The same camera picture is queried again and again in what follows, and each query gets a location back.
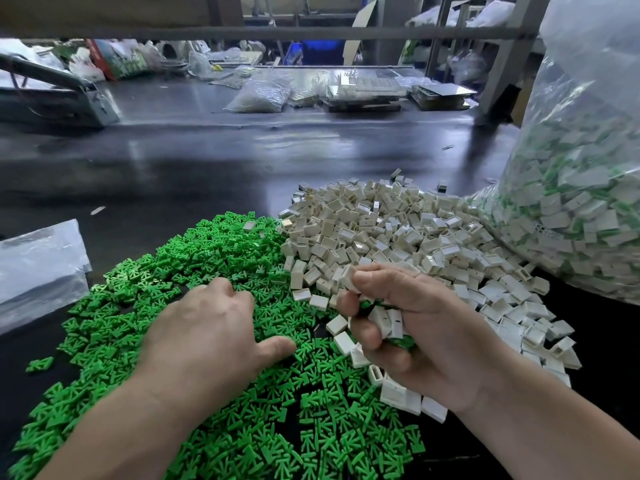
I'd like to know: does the grey metal horizontal bar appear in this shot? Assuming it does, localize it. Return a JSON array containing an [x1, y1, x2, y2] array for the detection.
[[0, 23, 536, 44]]

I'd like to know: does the stack of clear flat bags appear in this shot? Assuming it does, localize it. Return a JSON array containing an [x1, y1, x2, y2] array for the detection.
[[0, 219, 93, 336]]

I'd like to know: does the person's right hand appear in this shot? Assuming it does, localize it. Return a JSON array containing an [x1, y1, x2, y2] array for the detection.
[[335, 263, 513, 416]]

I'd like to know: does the pile of white plastic caps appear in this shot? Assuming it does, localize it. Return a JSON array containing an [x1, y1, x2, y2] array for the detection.
[[278, 175, 583, 424]]

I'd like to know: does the small white plastic part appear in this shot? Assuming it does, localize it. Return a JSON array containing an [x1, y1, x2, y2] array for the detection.
[[370, 305, 405, 341]]

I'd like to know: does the grey metal slanted post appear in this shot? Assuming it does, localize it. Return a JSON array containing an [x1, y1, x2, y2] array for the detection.
[[476, 0, 553, 124]]

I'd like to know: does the grey heat sealer machine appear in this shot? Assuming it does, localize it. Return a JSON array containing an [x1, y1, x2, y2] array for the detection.
[[0, 53, 123, 129]]

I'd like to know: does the small clear bag of parts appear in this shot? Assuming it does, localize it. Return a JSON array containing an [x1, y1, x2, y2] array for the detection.
[[224, 77, 293, 114]]

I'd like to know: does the person's left forearm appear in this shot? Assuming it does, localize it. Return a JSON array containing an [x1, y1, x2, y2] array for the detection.
[[35, 389, 186, 480]]

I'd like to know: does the person's left hand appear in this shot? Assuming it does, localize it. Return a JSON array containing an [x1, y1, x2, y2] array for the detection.
[[130, 277, 298, 431]]

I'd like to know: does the blue crate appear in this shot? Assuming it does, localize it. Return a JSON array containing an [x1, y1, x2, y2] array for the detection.
[[285, 39, 346, 68]]

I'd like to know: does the clear plastic bag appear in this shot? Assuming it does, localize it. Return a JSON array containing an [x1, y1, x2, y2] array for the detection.
[[475, 0, 640, 306]]

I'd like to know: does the pile of green plastic clips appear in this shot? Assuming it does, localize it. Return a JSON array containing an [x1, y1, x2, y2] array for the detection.
[[8, 211, 426, 480]]

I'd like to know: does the dark flat tray stack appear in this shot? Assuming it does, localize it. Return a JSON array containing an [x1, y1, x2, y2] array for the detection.
[[410, 81, 478, 111]]

